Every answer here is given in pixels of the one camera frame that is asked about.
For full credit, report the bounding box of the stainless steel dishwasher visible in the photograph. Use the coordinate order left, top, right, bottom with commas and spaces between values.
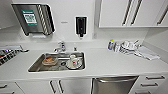
91, 76, 140, 94

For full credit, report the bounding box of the stack of white bowls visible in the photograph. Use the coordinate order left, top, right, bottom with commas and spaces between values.
119, 39, 142, 56

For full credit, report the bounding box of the small sink soap pump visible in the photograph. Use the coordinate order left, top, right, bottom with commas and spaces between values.
73, 45, 79, 53

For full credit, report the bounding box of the black soap dispenser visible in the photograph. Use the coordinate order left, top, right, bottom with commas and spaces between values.
74, 15, 89, 38

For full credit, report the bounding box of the chrome faucet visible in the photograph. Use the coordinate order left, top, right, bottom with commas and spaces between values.
53, 40, 67, 54

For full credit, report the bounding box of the blue white bottle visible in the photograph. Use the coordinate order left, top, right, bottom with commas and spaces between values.
107, 39, 116, 52

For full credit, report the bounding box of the small clear bottle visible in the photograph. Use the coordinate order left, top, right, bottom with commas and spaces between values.
114, 42, 120, 53

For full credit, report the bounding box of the orange-brown bowl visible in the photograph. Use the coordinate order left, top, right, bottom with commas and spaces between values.
42, 55, 58, 67

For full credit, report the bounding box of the white double-door base cabinet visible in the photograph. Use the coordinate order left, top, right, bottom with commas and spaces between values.
14, 78, 93, 94

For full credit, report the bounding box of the steel kitchen sink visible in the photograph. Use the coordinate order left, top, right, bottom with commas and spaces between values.
27, 51, 87, 73

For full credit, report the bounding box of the steel paper towel dispenser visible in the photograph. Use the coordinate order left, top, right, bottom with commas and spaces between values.
10, 3, 56, 37

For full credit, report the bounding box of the white wall outlet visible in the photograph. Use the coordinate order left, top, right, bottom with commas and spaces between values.
92, 31, 98, 39

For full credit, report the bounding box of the wire dish rack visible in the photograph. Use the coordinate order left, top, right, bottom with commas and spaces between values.
0, 45, 30, 66

